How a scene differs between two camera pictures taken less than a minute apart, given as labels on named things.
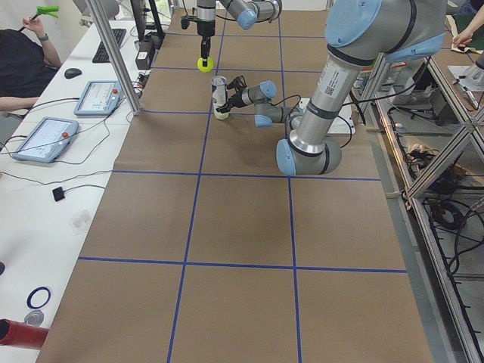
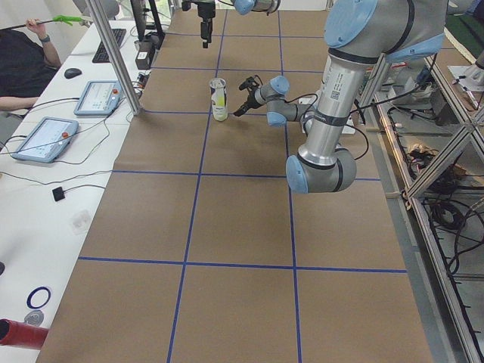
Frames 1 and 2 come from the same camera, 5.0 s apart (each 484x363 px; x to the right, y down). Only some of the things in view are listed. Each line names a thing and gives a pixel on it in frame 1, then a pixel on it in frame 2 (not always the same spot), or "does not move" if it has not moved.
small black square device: [58, 193] does not move
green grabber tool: [50, 10] -> [68, 20]
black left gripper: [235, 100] -> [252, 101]
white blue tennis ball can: [219, 96] does not move
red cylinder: [16, 333] does not move
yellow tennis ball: [221, 116] does not move
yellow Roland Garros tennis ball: [209, 66] -> [218, 97]
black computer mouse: [71, 72] does not move
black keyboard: [100, 54] does not move
